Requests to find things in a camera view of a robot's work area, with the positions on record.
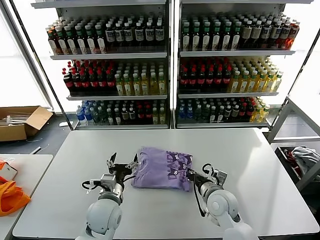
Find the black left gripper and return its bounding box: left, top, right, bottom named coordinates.
left=106, top=151, right=140, bottom=185

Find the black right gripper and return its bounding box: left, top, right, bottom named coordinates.
left=187, top=168, right=209, bottom=188

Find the purple t-shirt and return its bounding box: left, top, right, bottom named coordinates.
left=130, top=146, right=195, bottom=193

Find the green drink bottle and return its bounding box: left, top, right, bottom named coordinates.
left=91, top=106, right=101, bottom=126
left=201, top=104, right=210, bottom=122
left=194, top=104, right=203, bottom=122
left=99, top=106, right=108, bottom=126

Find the small cola bottle red cap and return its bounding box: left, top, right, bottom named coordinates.
left=245, top=102, right=255, bottom=122
left=238, top=103, right=247, bottom=122
left=144, top=106, right=153, bottom=125
left=136, top=106, right=146, bottom=125

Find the yellow juice bottle green label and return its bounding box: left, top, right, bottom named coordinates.
left=140, top=72, right=150, bottom=96
left=264, top=70, right=276, bottom=93
left=256, top=70, right=268, bottom=94
left=149, top=72, right=159, bottom=96
left=123, top=73, right=133, bottom=97
left=238, top=70, right=250, bottom=94
left=131, top=73, right=141, bottom=96
left=114, top=73, right=125, bottom=97
left=157, top=71, right=167, bottom=96
left=247, top=70, right=258, bottom=94
left=229, top=71, right=241, bottom=94
left=272, top=71, right=284, bottom=93

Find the dark slanted window bar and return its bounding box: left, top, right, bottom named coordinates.
left=284, top=32, right=320, bottom=100
left=11, top=0, right=75, bottom=131

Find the white side table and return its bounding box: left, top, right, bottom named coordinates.
left=0, top=154, right=54, bottom=240

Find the black storage bin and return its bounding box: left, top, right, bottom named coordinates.
left=274, top=145, right=320, bottom=192

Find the red garment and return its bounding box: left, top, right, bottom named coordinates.
left=282, top=148, right=302, bottom=176

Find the grey metal shelf rack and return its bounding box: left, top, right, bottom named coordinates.
left=29, top=0, right=174, bottom=131
left=174, top=0, right=315, bottom=133

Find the open cardboard box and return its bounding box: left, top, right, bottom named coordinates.
left=0, top=106, right=54, bottom=143

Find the grey white garment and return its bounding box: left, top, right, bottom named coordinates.
left=291, top=146, right=320, bottom=176

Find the orange white carton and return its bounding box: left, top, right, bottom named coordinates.
left=0, top=161, right=18, bottom=181

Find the orange cloth bag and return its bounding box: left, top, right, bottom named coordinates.
left=0, top=176, right=31, bottom=217

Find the grey window pillar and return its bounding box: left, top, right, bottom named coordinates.
left=0, top=0, right=55, bottom=113

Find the dark drink bottle blue label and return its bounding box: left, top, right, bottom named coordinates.
left=144, top=21, right=154, bottom=52
left=114, top=22, right=125, bottom=52
left=261, top=20, right=273, bottom=50
left=134, top=21, right=145, bottom=52
left=154, top=21, right=165, bottom=52
left=104, top=22, right=116, bottom=52
left=279, top=21, right=292, bottom=50
left=271, top=20, right=283, bottom=50
left=123, top=22, right=134, bottom=52

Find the dark drink bottle beige label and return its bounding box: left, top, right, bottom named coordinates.
left=251, top=20, right=263, bottom=50
left=241, top=20, right=253, bottom=50

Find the red drink bottle white cap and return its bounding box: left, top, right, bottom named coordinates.
left=287, top=21, right=301, bottom=50

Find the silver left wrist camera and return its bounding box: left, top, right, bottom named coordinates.
left=99, top=174, right=118, bottom=191

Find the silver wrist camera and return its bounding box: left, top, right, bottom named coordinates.
left=213, top=169, right=228, bottom=187
left=99, top=174, right=118, bottom=191

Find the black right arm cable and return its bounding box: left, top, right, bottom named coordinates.
left=190, top=163, right=216, bottom=218

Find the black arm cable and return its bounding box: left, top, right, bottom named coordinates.
left=81, top=178, right=102, bottom=195
left=190, top=163, right=216, bottom=218

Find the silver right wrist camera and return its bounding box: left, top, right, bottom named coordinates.
left=213, top=169, right=228, bottom=187

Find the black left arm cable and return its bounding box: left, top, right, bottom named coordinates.
left=81, top=178, right=102, bottom=195

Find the grey metal frame table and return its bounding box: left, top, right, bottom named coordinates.
left=266, top=96, right=320, bottom=145

